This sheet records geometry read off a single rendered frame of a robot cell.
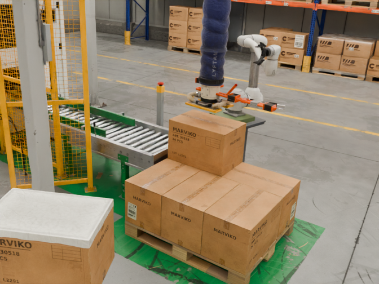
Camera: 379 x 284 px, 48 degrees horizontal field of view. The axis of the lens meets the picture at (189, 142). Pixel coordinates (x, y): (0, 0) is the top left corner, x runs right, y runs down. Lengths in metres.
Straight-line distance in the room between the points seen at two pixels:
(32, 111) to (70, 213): 1.62
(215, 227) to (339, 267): 1.17
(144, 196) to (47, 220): 1.41
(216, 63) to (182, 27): 8.55
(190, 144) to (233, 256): 1.13
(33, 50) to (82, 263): 2.02
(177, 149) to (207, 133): 0.39
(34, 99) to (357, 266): 3.05
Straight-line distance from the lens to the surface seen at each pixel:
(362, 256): 4.10
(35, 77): 3.76
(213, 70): 3.69
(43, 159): 4.01
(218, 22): 3.61
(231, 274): 3.41
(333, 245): 4.14
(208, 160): 3.80
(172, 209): 3.44
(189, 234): 3.45
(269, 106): 3.50
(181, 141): 3.91
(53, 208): 2.42
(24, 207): 2.46
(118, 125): 4.94
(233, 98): 3.65
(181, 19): 12.19
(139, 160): 4.13
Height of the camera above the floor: 2.26
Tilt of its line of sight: 22 degrees down
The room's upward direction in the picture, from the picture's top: 3 degrees clockwise
